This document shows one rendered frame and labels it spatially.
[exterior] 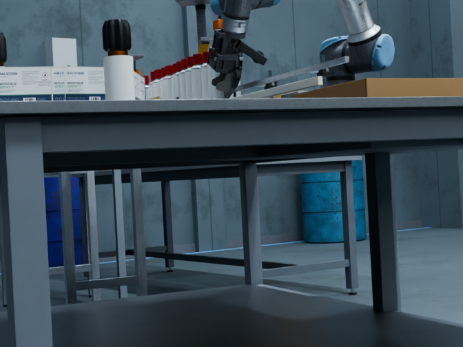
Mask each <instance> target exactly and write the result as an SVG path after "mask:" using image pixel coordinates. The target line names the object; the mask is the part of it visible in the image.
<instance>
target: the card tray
mask: <svg viewBox="0 0 463 347"><path fill-rule="evenodd" d="M421 96H463V78H363V79H360V80H356V81H351V82H347V83H341V84H338V85H332V86H329V87H324V88H320V89H316V90H311V91H307V92H301V93H298V94H292V95H291V98H355V97H421Z"/></svg>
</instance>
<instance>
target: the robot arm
mask: <svg viewBox="0 0 463 347"><path fill-rule="evenodd" d="M279 2H280V0H210V6H211V9H212V11H213V12H214V13H215V14H216V15H218V16H223V18H222V23H221V29H215V31H214V39H213V43H212V47H209V54H208V58H207V64H209V66H210V67H211V68H212V69H213V70H214V71H215V72H220V75H219V76H218V77H216V78H213V80H212V85H213V86H216V89H217V90H219V91H222V92H224V97H225V99H226V98H229V97H230V96H231V95H232V94H233V93H234V91H235V89H236V88H237V87H238V84H239V82H240V78H241V74H242V68H243V53H245V54H246V55H247V56H249V57H251V58H252V60H253V62H255V63H259V64H261V65H264V64H265V63H266V62H267V58H266V57H265V56H264V54H263V53H262V52H261V51H256V50H255V49H253V48H251V47H250V46H248V45H247V44H246V43H244V42H242V41H241V40H240V39H244V38H245V35H246V31H247V27H248V23H249V16H250V12H251V10H255V9H259V8H265V7H268V8H269V7H272V6H274V5H276V4H278V3H279ZM337 2H338V5H339V7H340V10H341V13H342V15H343V18H344V21H345V23H346V26H347V29H348V31H349V36H339V37H334V38H330V39H327V40H325V41H323V42H322V43H321V45H320V63H321V55H325V57H326V61H330V60H334V59H338V58H341V57H344V56H348V57H349V62H348V63H344V64H341V65H336V66H333V67H331V76H328V77H327V87H329V86H332V85H338V84H341V83H347V82H351V81H354V80H355V74H359V73H365V72H378V71H380V70H385V69H387V68H388V67H389V66H390V65H391V64H392V62H393V57H394V53H395V48H394V43H393V39H392V38H391V37H390V36H389V35H388V34H382V31H381V29H380V26H378V25H375V24H374V23H373V19H372V18H371V14H370V11H369V9H368V6H367V2H366V0H337ZM210 52H211V53H210ZM209 55H210V60H209Z"/></svg>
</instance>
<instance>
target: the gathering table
mask: <svg viewBox="0 0 463 347"><path fill-rule="evenodd" d="M82 174H83V201H84V214H85V240H86V253H87V264H89V263H90V255H89V242H88V215H87V202H86V188H85V174H84V173H82ZM112 184H113V198H114V223H115V238H116V263H117V277H125V276H126V263H125V237H124V224H123V198H122V184H121V170H120V169H113V170H112ZM0 254H1V280H2V293H3V307H7V297H6V270H5V257H4V243H3V217H2V203H1V177H0ZM88 280H90V271H88ZM118 290H119V298H126V297H127V285H125V286H118ZM88 293H89V297H92V294H91V289H88Z"/></svg>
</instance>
